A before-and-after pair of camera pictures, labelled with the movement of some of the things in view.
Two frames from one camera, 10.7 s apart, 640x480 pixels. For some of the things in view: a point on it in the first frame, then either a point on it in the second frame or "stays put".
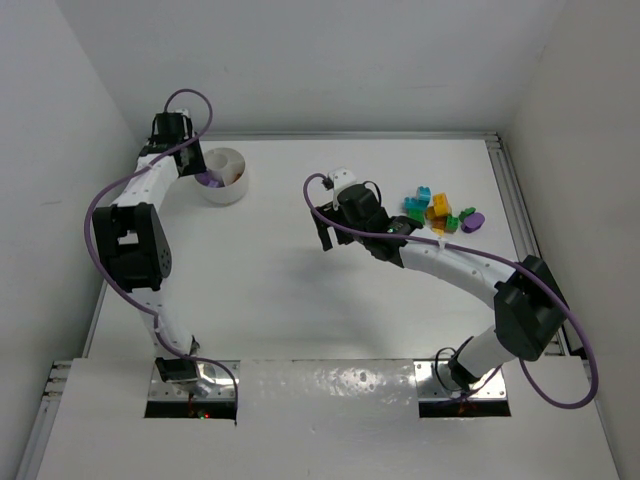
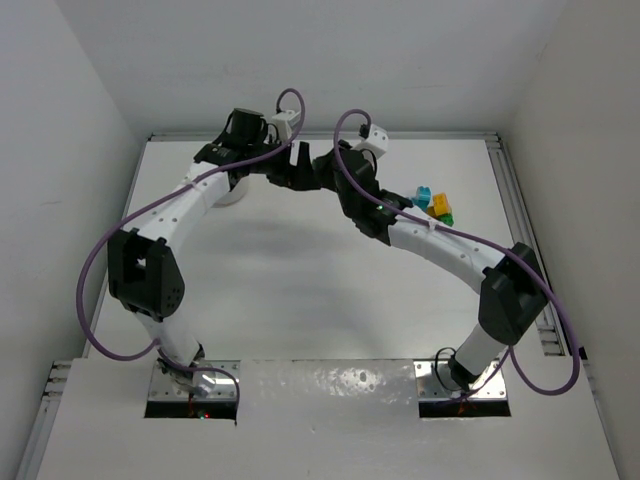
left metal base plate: (216, 374) stays put
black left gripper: (190, 159) -> (279, 163)
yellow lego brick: (441, 207) stays put
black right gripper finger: (322, 228) -> (325, 170)
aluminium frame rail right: (519, 220) stays put
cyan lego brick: (422, 199) stays put
